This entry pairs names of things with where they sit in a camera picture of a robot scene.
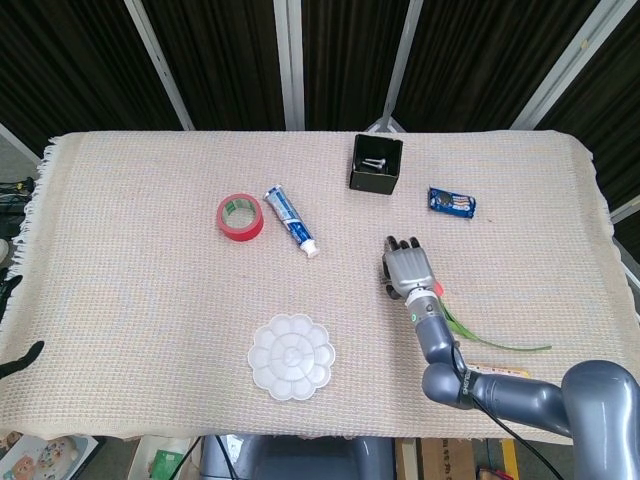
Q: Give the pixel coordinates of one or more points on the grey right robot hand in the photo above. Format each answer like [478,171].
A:
[410,267]

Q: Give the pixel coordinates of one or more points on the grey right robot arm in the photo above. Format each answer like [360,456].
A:
[500,395]

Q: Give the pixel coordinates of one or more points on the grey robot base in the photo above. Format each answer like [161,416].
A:
[300,457]

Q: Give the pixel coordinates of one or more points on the silver screw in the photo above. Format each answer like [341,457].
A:
[371,165]
[377,161]

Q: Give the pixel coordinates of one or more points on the blue cookie packet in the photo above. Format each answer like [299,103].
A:
[451,202]

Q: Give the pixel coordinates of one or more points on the black open cardboard box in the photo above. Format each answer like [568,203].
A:
[372,185]

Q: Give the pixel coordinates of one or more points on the pink artificial tulip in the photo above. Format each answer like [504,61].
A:
[480,341]

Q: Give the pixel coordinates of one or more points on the blue white toothpaste tube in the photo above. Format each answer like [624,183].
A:
[292,223]

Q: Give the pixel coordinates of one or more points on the flat beige printed package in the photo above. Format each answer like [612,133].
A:
[505,372]

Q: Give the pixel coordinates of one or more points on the white flower-shaped paint palette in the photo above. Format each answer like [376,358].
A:
[291,356]

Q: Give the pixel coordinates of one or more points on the red tape roll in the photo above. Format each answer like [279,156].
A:
[240,218]

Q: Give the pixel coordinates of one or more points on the brown cardboard box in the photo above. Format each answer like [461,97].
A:
[445,460]

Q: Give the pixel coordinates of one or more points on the beige woven tablecloth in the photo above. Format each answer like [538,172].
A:
[150,300]

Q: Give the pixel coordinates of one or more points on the dark brown curtain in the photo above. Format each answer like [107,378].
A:
[225,55]

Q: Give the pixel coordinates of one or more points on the green printed card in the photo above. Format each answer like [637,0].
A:
[167,465]

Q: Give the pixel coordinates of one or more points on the black curved object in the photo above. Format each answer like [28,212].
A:
[20,359]

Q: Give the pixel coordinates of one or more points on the colourful printed box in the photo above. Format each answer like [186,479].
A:
[45,457]

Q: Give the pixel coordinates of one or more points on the white frame post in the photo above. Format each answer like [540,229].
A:
[160,65]
[402,60]
[560,75]
[290,65]

